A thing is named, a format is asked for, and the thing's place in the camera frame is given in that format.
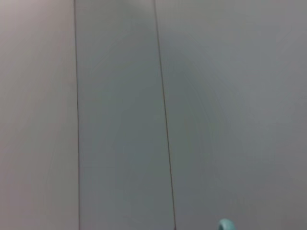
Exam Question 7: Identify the blue teal scissors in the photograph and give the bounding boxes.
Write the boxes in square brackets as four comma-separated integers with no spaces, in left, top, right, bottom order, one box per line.
[217,218,236,230]

